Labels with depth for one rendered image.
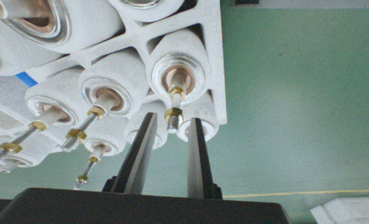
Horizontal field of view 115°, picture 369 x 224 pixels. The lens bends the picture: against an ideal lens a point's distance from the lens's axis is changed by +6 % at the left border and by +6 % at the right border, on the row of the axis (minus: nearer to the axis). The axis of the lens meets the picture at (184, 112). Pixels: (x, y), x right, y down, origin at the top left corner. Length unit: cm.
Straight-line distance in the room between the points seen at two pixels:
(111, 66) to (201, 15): 15
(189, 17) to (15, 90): 51
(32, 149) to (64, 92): 34
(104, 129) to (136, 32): 22
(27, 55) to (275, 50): 56
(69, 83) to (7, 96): 28
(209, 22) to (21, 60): 27
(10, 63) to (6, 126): 42
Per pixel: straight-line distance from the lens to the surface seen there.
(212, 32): 23
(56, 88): 29
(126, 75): 20
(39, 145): 60
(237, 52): 45
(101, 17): 22
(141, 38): 24
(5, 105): 56
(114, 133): 33
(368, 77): 78
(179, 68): 16
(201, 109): 22
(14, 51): 28
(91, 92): 23
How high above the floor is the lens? 40
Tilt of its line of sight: 48 degrees down
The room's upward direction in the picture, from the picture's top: 178 degrees counter-clockwise
